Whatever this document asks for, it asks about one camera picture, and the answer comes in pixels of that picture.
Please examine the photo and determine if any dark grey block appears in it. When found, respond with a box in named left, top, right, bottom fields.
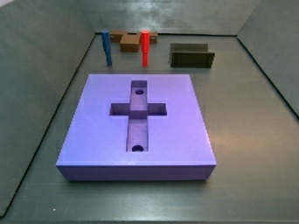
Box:
left=169, top=43, right=214, bottom=68

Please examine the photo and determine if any purple board with cross slot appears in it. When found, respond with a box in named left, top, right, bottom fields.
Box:
left=55, top=74, right=216, bottom=181

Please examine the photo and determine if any red hexagonal peg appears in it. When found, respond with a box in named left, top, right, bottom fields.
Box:
left=141, top=30, right=149, bottom=67

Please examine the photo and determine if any blue hexagonal peg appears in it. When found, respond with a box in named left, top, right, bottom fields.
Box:
left=99, top=30, right=111, bottom=67

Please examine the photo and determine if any brown cross-shaped block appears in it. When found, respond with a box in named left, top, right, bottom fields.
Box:
left=109, top=31, right=157, bottom=53

